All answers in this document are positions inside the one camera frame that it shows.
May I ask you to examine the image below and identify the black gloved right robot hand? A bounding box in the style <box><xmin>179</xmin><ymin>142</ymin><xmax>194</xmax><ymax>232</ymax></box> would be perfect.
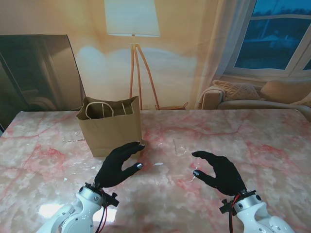
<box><xmin>191</xmin><ymin>150</ymin><xmax>248</xmax><ymax>197</ymax></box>

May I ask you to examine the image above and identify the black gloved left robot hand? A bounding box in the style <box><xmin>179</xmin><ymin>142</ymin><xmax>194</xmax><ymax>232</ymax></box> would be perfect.
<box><xmin>94</xmin><ymin>141</ymin><xmax>146</xmax><ymax>189</ymax></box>

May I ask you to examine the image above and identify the kraft paper bag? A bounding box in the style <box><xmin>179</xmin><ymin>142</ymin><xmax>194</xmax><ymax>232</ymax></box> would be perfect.
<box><xmin>76</xmin><ymin>95</ymin><xmax>143</xmax><ymax>158</ymax></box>

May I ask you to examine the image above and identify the beige sofa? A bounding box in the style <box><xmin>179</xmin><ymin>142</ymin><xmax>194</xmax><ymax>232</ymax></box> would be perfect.
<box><xmin>198</xmin><ymin>80</ymin><xmax>311</xmax><ymax>115</ymax></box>

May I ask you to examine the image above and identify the wicker basket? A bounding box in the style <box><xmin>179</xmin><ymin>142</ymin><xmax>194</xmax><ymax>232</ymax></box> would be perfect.
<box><xmin>155</xmin><ymin>101</ymin><xmax>190</xmax><ymax>110</ymax></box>

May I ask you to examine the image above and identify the cream knitted cushion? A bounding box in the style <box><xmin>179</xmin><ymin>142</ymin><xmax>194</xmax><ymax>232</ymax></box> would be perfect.
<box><xmin>212</xmin><ymin>80</ymin><xmax>262</xmax><ymax>101</ymax></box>

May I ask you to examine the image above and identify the plain beige cushion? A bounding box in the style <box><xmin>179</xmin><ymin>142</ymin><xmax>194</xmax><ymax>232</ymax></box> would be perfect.
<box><xmin>259</xmin><ymin>81</ymin><xmax>311</xmax><ymax>102</ymax></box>

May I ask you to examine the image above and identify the dark glass panel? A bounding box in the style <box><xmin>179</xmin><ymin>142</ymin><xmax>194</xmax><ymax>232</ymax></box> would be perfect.
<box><xmin>0</xmin><ymin>34</ymin><xmax>87</xmax><ymax>129</ymax></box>

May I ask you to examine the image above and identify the sheer cream curtain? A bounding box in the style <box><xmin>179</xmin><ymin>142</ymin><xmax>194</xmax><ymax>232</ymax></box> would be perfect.
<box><xmin>194</xmin><ymin>0</ymin><xmax>258</xmax><ymax>110</ymax></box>

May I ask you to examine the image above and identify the tripod floor lamp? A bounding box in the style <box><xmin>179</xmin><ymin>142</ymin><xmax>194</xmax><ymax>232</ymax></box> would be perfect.
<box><xmin>104</xmin><ymin>0</ymin><xmax>161</xmax><ymax>110</ymax></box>

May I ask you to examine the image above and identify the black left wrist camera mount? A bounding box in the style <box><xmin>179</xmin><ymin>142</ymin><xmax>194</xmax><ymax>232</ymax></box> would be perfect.
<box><xmin>104</xmin><ymin>192</ymin><xmax>120</xmax><ymax>208</ymax></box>

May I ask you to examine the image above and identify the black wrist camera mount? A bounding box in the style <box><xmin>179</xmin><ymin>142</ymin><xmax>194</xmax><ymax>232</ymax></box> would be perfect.
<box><xmin>104</xmin><ymin>192</ymin><xmax>120</xmax><ymax>208</ymax></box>
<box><xmin>219</xmin><ymin>199</ymin><xmax>235</xmax><ymax>216</ymax></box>

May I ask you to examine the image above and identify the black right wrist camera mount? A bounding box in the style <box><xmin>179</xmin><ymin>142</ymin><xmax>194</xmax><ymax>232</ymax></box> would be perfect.
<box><xmin>219</xmin><ymin>199</ymin><xmax>235</xmax><ymax>216</ymax></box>

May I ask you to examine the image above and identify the red black right arm cable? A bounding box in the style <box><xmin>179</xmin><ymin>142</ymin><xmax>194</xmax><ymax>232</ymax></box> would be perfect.
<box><xmin>227</xmin><ymin>194</ymin><xmax>241</xmax><ymax>233</ymax></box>

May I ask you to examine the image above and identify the red black arm cable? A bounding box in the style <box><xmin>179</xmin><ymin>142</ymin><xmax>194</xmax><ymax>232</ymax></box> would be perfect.
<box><xmin>97</xmin><ymin>188</ymin><xmax>109</xmax><ymax>233</ymax></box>
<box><xmin>227</xmin><ymin>194</ymin><xmax>241</xmax><ymax>233</ymax></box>

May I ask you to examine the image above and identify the red black left arm cable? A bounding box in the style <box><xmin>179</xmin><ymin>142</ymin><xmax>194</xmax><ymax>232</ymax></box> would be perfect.
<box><xmin>97</xmin><ymin>188</ymin><xmax>109</xmax><ymax>233</ymax></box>

